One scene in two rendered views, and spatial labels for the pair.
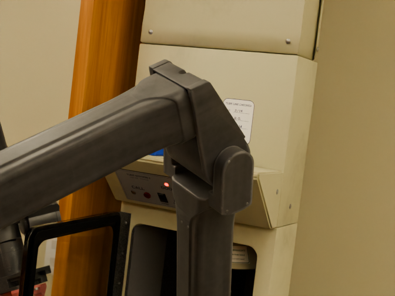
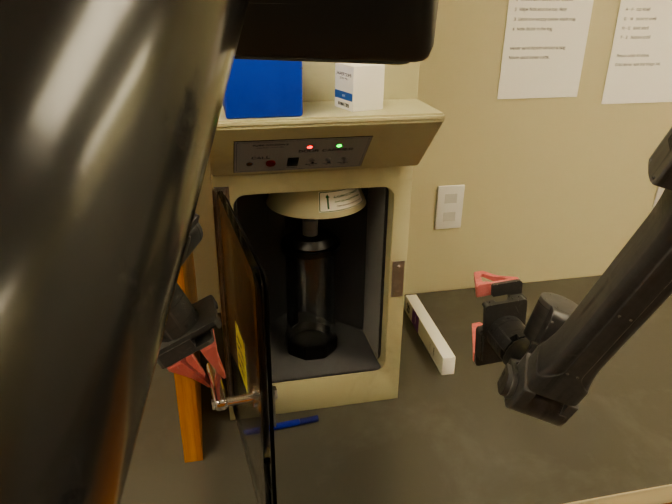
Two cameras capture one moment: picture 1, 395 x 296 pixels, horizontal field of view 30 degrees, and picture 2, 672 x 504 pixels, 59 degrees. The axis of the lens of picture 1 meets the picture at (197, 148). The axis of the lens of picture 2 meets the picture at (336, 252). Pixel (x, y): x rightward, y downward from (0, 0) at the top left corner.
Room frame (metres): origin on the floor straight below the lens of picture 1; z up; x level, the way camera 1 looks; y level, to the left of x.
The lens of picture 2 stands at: (0.62, 0.54, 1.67)
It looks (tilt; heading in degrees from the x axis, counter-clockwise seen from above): 24 degrees down; 321
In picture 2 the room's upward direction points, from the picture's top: 1 degrees clockwise
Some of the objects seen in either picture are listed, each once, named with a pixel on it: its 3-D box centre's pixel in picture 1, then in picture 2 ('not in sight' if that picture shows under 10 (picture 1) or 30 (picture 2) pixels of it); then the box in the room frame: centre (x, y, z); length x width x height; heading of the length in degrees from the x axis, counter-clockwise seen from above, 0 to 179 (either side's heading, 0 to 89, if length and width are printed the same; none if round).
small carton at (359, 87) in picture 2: not in sight; (359, 85); (1.26, -0.03, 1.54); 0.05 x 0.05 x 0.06; 81
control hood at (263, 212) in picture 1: (183, 187); (322, 143); (1.29, 0.02, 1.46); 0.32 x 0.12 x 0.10; 63
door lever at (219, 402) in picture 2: not in sight; (229, 384); (1.19, 0.24, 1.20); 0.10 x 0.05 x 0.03; 159
